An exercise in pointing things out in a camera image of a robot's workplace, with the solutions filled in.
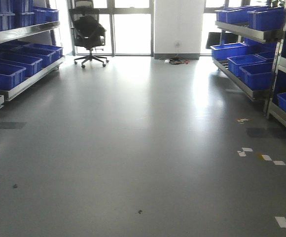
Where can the right steel shelving rack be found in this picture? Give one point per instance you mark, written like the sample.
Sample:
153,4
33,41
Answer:
257,64

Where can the steel shelving rack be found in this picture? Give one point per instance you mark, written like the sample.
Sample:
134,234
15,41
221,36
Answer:
257,64
24,63

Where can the power strip with cables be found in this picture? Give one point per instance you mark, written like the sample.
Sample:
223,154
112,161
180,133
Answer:
175,60

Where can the left steel shelving rack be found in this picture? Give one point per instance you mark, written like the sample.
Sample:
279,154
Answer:
24,63

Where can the black office chair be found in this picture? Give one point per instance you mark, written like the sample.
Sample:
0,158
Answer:
87,31

